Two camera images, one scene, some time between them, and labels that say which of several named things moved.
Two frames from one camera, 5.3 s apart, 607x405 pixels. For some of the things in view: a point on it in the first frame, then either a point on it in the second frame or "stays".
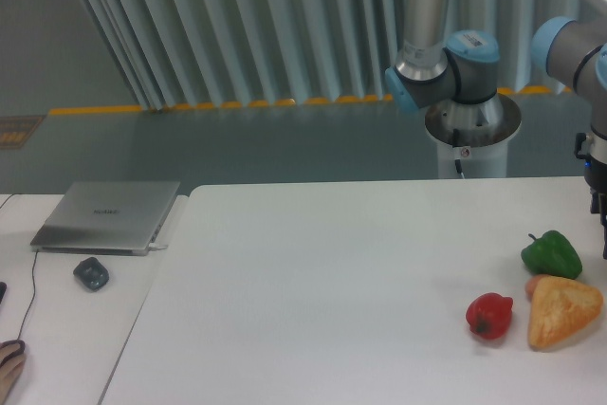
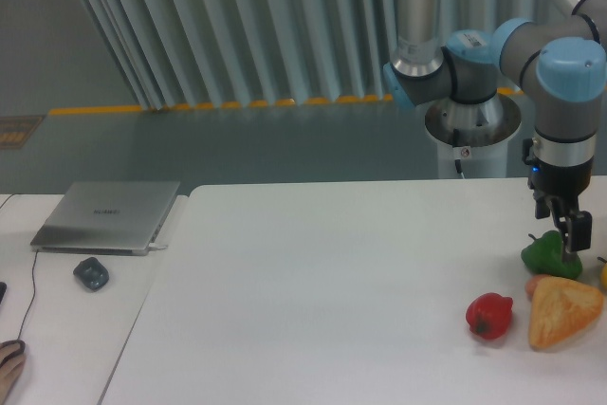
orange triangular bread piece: x=560 y=309 stays
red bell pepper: x=489 y=315 stays
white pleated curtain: x=213 y=27 stays
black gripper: x=596 y=178 to x=548 y=183
